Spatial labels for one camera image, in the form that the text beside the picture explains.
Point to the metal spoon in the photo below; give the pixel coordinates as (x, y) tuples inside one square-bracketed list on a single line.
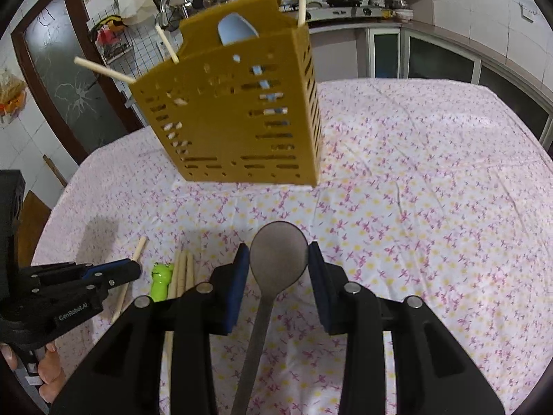
[(278, 255)]

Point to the gas stove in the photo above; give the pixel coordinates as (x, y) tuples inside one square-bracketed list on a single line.
[(341, 11)]

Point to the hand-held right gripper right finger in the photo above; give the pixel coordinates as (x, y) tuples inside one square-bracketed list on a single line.
[(320, 289)]

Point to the wooden stick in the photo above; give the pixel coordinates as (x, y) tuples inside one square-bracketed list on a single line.
[(55, 170)]

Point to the kitchen counter cabinet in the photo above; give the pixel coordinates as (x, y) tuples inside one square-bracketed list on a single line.
[(432, 56)]

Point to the person's left hand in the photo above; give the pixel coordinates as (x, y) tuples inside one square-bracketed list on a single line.
[(52, 376)]

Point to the yellow and black cloth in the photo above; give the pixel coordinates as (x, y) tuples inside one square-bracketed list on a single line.
[(108, 24)]

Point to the brown door with glass panel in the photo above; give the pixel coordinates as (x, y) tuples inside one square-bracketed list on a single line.
[(65, 73)]

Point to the plastic bag of oranges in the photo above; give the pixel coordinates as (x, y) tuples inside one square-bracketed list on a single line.
[(11, 97)]

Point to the white wall socket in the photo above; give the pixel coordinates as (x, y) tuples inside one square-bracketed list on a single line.
[(528, 11)]

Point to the light blue plastic spoon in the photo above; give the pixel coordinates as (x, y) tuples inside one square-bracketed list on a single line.
[(235, 30)]

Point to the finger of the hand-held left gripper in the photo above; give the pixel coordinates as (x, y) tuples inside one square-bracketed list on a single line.
[(121, 270), (47, 273)]

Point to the yellow slotted utensil holder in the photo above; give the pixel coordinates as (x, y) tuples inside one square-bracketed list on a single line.
[(224, 138)]

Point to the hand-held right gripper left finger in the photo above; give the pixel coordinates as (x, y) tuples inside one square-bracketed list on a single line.
[(235, 289)]

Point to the wooden board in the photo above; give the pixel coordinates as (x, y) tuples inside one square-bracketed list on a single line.
[(34, 229)]

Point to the white hanging towel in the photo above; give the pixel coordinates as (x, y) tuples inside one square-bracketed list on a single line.
[(136, 6)]

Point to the stacked bowls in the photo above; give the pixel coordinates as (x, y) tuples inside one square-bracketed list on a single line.
[(401, 11)]

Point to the pink floral tablecloth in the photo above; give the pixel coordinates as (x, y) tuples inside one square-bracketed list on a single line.
[(410, 224)]

